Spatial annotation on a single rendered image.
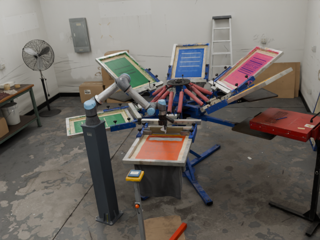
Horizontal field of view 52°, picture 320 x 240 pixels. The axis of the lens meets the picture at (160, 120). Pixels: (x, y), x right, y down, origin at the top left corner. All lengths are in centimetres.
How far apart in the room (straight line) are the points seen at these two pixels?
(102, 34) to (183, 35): 188
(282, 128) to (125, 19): 516
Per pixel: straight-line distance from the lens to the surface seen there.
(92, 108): 332
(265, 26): 727
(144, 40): 758
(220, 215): 389
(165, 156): 309
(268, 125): 334
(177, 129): 342
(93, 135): 338
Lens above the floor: 245
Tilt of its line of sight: 22 degrees down
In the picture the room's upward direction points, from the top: 5 degrees counter-clockwise
